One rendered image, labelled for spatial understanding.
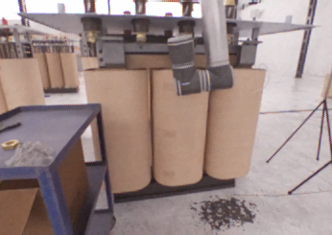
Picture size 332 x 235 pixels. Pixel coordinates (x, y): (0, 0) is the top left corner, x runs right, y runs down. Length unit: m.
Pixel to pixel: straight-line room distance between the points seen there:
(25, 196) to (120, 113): 0.73
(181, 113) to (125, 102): 0.38
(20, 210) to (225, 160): 1.30
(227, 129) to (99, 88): 0.94
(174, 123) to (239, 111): 0.49
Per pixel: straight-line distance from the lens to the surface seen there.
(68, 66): 6.81
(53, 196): 0.57
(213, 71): 0.86
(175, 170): 1.42
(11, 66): 3.18
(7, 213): 0.63
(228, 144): 1.48
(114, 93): 1.16
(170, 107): 1.21
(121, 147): 1.27
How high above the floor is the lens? 1.15
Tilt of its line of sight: 18 degrees down
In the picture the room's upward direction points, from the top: straight up
